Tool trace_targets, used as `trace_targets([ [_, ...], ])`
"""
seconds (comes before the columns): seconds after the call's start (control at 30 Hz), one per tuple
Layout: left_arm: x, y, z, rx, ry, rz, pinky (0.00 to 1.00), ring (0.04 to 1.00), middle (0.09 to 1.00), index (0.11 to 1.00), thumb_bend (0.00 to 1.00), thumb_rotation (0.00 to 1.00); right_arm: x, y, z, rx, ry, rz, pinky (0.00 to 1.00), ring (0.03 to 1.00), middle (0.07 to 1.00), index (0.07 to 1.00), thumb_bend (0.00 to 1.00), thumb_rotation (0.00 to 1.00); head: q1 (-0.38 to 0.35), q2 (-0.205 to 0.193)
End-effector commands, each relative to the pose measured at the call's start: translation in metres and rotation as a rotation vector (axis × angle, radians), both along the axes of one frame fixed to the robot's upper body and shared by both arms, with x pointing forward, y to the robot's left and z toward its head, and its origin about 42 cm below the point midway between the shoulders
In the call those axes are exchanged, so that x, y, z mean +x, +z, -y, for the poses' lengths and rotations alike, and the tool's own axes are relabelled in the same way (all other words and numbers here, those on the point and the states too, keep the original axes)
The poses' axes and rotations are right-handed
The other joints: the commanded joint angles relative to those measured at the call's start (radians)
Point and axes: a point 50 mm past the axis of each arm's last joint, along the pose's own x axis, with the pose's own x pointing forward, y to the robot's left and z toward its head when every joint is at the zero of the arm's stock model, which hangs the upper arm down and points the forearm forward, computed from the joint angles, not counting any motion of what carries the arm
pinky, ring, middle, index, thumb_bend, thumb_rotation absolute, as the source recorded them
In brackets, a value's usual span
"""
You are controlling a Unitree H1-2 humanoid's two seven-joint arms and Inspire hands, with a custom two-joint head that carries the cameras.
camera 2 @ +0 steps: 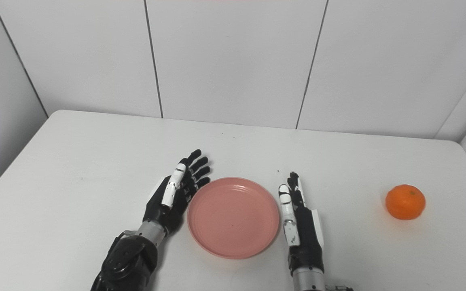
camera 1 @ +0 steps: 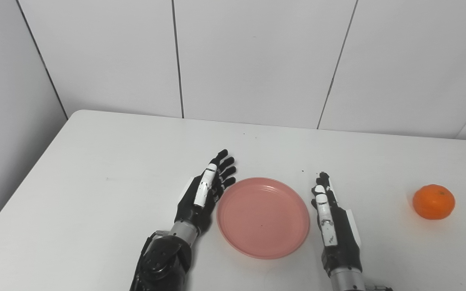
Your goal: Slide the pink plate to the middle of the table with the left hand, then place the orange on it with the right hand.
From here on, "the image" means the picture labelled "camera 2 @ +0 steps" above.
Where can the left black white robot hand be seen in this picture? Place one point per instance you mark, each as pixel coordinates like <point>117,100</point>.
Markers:
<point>164,210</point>

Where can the pink round plate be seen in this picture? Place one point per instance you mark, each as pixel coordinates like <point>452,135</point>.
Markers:
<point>233,218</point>

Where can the orange fruit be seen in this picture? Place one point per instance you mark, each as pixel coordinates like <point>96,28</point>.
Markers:
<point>405,202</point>

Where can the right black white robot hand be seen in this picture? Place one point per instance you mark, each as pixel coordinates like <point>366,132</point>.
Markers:
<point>306,238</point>

